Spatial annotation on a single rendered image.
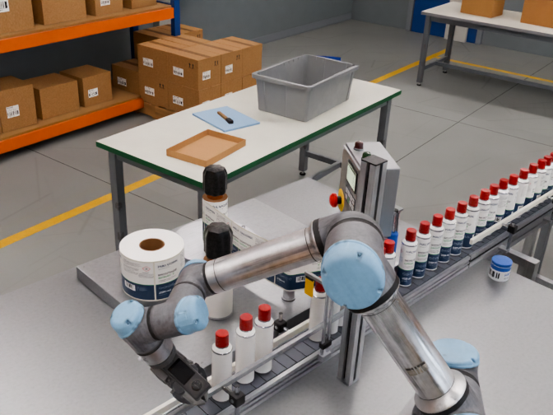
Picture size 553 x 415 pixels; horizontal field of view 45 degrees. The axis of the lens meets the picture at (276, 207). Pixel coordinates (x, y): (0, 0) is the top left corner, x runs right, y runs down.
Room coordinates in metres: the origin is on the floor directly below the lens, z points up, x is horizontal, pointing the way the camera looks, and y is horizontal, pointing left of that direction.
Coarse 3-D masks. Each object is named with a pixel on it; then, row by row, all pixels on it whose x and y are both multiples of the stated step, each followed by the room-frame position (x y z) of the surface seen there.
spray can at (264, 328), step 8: (264, 304) 1.42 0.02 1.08; (264, 312) 1.39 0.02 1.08; (256, 320) 1.40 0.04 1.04; (264, 320) 1.39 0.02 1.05; (272, 320) 1.41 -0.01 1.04; (256, 328) 1.39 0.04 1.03; (264, 328) 1.38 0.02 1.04; (272, 328) 1.40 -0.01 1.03; (256, 336) 1.39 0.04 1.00; (264, 336) 1.38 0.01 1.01; (272, 336) 1.40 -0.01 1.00; (256, 344) 1.39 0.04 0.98; (264, 344) 1.38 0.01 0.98; (272, 344) 1.41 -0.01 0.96; (256, 352) 1.39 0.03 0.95; (264, 352) 1.38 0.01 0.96; (256, 360) 1.39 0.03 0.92; (264, 368) 1.38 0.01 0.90
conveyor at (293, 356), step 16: (464, 256) 2.05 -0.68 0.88; (432, 272) 1.94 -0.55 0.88; (400, 288) 1.83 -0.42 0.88; (336, 336) 1.56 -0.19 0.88; (288, 352) 1.48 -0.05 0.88; (304, 352) 1.48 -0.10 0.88; (272, 368) 1.41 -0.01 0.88; (288, 368) 1.42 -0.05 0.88; (256, 384) 1.35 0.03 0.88; (208, 400) 1.28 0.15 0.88
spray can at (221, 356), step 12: (216, 336) 1.28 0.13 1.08; (228, 336) 1.29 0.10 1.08; (216, 348) 1.28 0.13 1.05; (228, 348) 1.28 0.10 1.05; (216, 360) 1.27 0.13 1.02; (228, 360) 1.28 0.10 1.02; (216, 372) 1.27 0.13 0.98; (228, 372) 1.28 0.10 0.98; (216, 384) 1.27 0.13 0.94; (216, 396) 1.27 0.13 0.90; (228, 396) 1.28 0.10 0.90
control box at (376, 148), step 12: (348, 144) 1.59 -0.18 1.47; (372, 144) 1.59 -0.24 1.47; (348, 156) 1.54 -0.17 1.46; (360, 156) 1.51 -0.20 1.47; (384, 156) 1.52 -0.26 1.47; (396, 168) 1.45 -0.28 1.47; (396, 180) 1.45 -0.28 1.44; (384, 192) 1.45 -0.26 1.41; (396, 192) 1.45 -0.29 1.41; (384, 204) 1.45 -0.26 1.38; (384, 216) 1.45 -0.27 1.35; (384, 228) 1.45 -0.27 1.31
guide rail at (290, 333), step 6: (300, 324) 1.56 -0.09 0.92; (306, 324) 1.57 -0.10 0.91; (288, 330) 1.53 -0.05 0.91; (294, 330) 1.53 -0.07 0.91; (300, 330) 1.55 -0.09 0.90; (282, 336) 1.51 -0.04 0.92; (288, 336) 1.52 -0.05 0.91; (276, 342) 1.48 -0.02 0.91; (282, 342) 1.50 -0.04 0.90; (234, 366) 1.37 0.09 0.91; (210, 378) 1.32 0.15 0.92; (210, 384) 1.31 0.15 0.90; (168, 402) 1.23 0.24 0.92; (174, 402) 1.23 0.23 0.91; (156, 408) 1.20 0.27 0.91; (162, 408) 1.21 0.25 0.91; (168, 408) 1.22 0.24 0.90; (144, 414) 1.18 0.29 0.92; (150, 414) 1.18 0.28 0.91; (156, 414) 1.20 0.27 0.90
